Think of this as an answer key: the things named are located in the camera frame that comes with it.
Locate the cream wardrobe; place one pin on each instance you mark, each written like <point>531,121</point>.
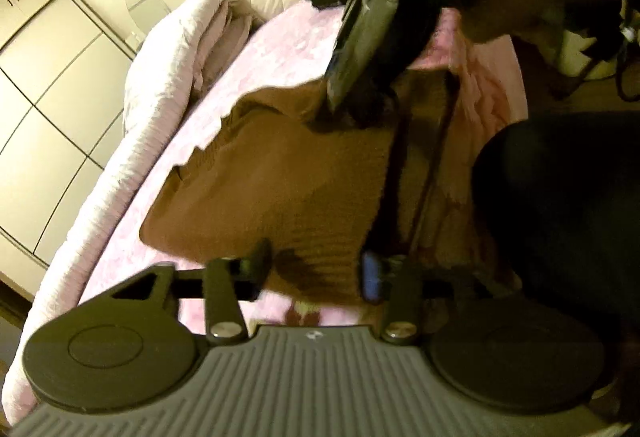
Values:
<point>55,67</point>

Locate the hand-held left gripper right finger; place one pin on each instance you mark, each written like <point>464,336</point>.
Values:
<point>372,277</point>

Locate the brown knit sweater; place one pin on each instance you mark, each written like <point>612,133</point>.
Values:
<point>280,187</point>

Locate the white plastic bucket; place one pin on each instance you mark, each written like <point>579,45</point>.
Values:
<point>590,54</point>

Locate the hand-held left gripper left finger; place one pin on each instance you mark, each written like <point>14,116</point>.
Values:
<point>257,272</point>

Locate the white rolled quilt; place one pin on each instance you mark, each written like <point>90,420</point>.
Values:
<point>155,82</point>

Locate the person's dark pants leg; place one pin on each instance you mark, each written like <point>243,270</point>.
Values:
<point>565,207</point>

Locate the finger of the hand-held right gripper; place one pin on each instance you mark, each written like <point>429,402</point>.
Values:
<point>372,104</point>

